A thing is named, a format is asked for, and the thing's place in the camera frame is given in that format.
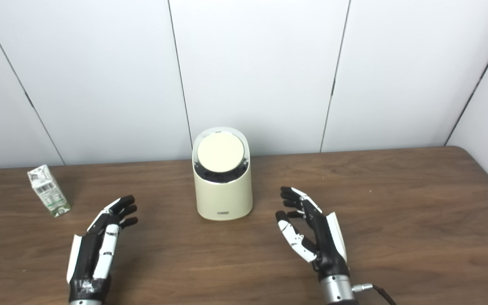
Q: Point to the cream-colored round bin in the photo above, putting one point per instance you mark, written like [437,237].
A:
[223,197]

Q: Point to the cream round bin lid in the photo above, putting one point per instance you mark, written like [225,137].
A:
[220,152]

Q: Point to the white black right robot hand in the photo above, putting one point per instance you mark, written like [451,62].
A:
[326,245]

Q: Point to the white green milk carton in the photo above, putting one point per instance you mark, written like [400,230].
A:
[49,192]

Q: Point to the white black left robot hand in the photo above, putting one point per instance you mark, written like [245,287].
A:
[84,258]

